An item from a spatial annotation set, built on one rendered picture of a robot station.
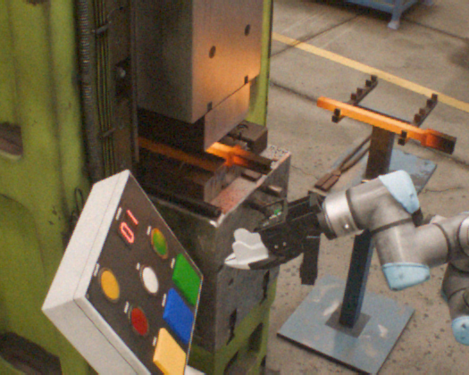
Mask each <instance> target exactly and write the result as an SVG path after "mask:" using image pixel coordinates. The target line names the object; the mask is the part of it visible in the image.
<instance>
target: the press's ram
mask: <svg viewBox="0 0 469 375"><path fill-rule="evenodd" d="M263 2H264V0H134V5H135V12H134V21H135V55H136V71H137V72H136V89H137V105H138V107H139V108H142V109H148V110H150V111H152V112H155V113H160V114H162V115H165V116H168V117H173V118H175V119H178V120H181V121H185V122H188V123H190V124H192V123H194V122H195V121H196V120H198V119H199V118H200V117H202V116H203V115H204V114H206V113H208V109H210V110H212V109H213V108H214V107H215V106H216V105H217V104H219V103H220V102H221V101H223V100H224V99H226V98H227V97H228V96H230V95H231V94H232V93H234V92H235V91H236V90H238V89H239V88H241V87H243V85H244V82H249V81H250V80H251V79H252V78H253V77H256V76H257V75H258V74H259V68H260V55H261V41H262V28H263Z"/></svg>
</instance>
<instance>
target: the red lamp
mask: <svg viewBox="0 0 469 375"><path fill-rule="evenodd" d="M131 314H132V321H133V324H134V326H135V328H136V331H137V332H138V333H140V334H146V333H147V320H146V318H145V315H144V313H142V312H141V311H140V309H138V308H134V309H133V310H132V312H131Z"/></svg>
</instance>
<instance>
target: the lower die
mask: <svg viewBox="0 0 469 375"><path fill-rule="evenodd" d="M216 143H219V144H222V145H225V146H231V147H234V146H242V147H241V149H244V150H247V143H245V142H242V141H239V140H237V139H236V141H235V142H234V141H233V138H231V137H226V136H224V137H222V138H221V139H220V140H219V141H217V142H216ZM138 144H139V145H140V146H141V148H142V152H141V153H140V152H139V150H138V155H139V162H136V165H137V176H139V177H141V178H142V179H146V177H147V167H146V158H147V154H148V153H149V152H150V151H151V150H155V151H156V159H155V155H154V153H151V154H150V156H149V160H148V162H149V177H150V179H151V181H152V182H154V183H155V184H162V162H163V159H164V158H165V157H166V156H167V155H170V156H171V158H172V164H170V159H167V161H166V162H165V165H164V182H165V184H166V186H167V187H168V188H170V189H173V190H176V191H177V189H178V168H179V166H180V165H181V164H182V163H183V162H187V164H188V169H187V170H186V165H185V164H184V165H182V167H181V170H180V188H181V190H182V193H183V194H186V195H188V196H192V197H194V198H196V199H199V200H202V201H204V202H206V203H210V202H211V201H212V200H213V199H214V198H216V197H217V196H218V195H219V194H220V193H221V192H222V191H223V190H224V189H225V187H226V186H227V185H228V184H230V183H231V182H232V181H233V180H234V179H235V178H236V177H237V176H238V175H239V174H240V173H241V172H242V171H243V170H244V169H245V168H244V167H241V166H238V165H236V164H233V165H232V166H229V165H227V156H225V155H222V154H217V153H215V152H212V151H209V150H205V152H203V151H200V150H197V149H195V148H192V147H189V146H183V145H181V144H178V143H175V142H172V141H171V140H168V139H165V138H162V137H158V136H156V135H151V134H148V133H146V132H144V131H141V130H138ZM222 185H224V187H223V189H222Z"/></svg>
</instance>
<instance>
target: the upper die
mask: <svg viewBox="0 0 469 375"><path fill-rule="evenodd" d="M248 99H249V82H244V85H243V87H240V88H239V89H238V90H236V91H235V92H234V93H232V94H231V95H230V96H228V97H227V98H226V99H224V100H223V101H221V102H220V103H219V104H217V105H216V106H215V107H214V108H213V109H212V110H210V109H208V113H206V114H204V115H203V116H202V117H200V118H199V119H198V120H196V121H195V122H194V123H192V124H190V123H188V122H185V121H181V120H178V119H175V118H173V117H168V116H165V115H162V114H160V113H157V112H152V111H150V110H148V109H142V108H139V107H138V116H137V122H138V130H141V131H144V132H146V133H148V134H151V135H156V136H158V137H160V138H165V139H168V140H171V141H172V142H175V143H178V144H181V145H183V146H189V147H192V148H195V149H197V150H200V151H203V152H205V150H206V149H208V148H209V147H210V146H213V145H214V144H215V143H216V142H217V141H219V140H220V139H221V138H222V137H224V136H225V134H226V133H227V132H229V131H230V130H231V129H232V128H235V127H236V126H237V125H238V124H240V123H241V122H242V121H243V120H244V119H245V118H246V117H247V115H248Z"/></svg>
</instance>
